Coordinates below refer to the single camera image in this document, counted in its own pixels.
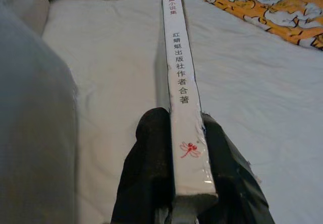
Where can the book white spine dark cover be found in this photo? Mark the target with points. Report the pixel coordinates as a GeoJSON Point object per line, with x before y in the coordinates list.
{"type": "Point", "coordinates": [181, 82]}

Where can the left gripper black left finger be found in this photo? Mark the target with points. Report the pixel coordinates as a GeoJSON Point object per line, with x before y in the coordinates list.
{"type": "Point", "coordinates": [146, 171]}

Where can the yellow egg print blanket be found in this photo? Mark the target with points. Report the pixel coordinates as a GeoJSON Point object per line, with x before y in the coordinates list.
{"type": "Point", "coordinates": [277, 7]}

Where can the white printed pillow grey trim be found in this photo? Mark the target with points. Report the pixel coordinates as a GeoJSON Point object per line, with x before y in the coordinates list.
{"type": "Point", "coordinates": [22, 4]}

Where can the white quilted mattress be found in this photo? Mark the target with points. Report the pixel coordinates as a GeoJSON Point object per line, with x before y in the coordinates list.
{"type": "Point", "coordinates": [252, 108]}

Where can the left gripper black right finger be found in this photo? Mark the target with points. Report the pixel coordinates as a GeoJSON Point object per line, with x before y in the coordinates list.
{"type": "Point", "coordinates": [234, 188]}

